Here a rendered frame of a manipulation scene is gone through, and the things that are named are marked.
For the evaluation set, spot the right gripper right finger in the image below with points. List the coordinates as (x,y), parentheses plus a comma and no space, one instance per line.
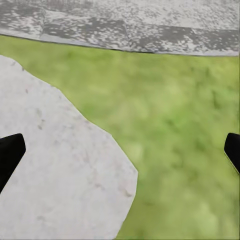
(232,149)

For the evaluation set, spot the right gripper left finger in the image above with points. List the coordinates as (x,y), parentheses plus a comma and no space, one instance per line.
(12,150)

